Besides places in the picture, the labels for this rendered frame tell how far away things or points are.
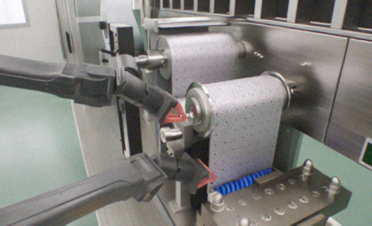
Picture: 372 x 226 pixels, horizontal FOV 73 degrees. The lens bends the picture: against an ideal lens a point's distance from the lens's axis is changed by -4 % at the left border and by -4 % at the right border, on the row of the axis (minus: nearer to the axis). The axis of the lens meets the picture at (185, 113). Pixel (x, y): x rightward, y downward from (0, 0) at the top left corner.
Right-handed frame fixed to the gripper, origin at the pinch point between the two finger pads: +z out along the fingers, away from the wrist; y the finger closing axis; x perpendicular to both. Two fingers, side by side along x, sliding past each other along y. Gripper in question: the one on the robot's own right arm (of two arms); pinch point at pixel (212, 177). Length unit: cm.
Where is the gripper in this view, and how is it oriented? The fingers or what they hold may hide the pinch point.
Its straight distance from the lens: 74.0
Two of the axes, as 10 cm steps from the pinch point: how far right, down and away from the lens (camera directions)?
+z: 7.8, 3.0, 5.6
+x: 4.5, -8.8, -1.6
